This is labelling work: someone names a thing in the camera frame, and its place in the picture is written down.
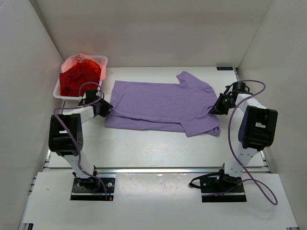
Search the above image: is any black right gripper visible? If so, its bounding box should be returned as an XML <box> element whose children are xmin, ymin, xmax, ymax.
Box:
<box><xmin>209</xmin><ymin>93</ymin><xmax>238</xmax><ymax>115</ymax></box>

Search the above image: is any purple t shirt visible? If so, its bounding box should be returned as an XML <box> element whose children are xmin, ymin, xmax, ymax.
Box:
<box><xmin>105</xmin><ymin>71</ymin><xmax>221</xmax><ymax>137</ymax></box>

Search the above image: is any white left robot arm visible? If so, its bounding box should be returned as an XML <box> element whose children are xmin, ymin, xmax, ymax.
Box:
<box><xmin>48</xmin><ymin>90</ymin><xmax>113</xmax><ymax>191</ymax></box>

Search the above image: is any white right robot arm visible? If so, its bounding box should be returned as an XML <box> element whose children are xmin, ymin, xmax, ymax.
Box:
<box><xmin>209</xmin><ymin>81</ymin><xmax>278</xmax><ymax>192</ymax></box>

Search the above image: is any black corner label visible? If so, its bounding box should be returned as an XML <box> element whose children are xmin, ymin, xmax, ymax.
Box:
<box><xmin>216</xmin><ymin>67</ymin><xmax>234</xmax><ymax>71</ymax></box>

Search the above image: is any dark red t shirt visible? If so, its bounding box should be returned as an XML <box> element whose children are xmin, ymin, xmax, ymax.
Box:
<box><xmin>59</xmin><ymin>66</ymin><xmax>101</xmax><ymax>96</ymax></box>

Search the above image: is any orange t shirt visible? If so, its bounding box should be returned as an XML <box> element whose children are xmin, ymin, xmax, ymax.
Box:
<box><xmin>59</xmin><ymin>59</ymin><xmax>103</xmax><ymax>95</ymax></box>

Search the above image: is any white plastic laundry basket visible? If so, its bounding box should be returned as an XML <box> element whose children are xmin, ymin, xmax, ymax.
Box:
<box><xmin>53</xmin><ymin>66</ymin><xmax>102</xmax><ymax>100</ymax></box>

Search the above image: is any pink t shirt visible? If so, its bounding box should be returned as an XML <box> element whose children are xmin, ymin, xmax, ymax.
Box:
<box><xmin>61</xmin><ymin>54</ymin><xmax>108</xmax><ymax>81</ymax></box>

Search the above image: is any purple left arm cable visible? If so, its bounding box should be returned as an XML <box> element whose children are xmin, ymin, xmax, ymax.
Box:
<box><xmin>53</xmin><ymin>81</ymin><xmax>110</xmax><ymax>201</ymax></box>

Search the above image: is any aluminium table edge rail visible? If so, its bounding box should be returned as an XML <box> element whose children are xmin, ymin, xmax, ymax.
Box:
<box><xmin>93</xmin><ymin>167</ymin><xmax>271</xmax><ymax>174</ymax></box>

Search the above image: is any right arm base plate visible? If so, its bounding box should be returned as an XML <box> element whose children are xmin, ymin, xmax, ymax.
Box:
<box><xmin>189</xmin><ymin>169</ymin><xmax>247</xmax><ymax>203</ymax></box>

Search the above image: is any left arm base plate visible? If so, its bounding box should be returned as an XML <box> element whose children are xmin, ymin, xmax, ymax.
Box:
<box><xmin>70</xmin><ymin>175</ymin><xmax>116</xmax><ymax>201</ymax></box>

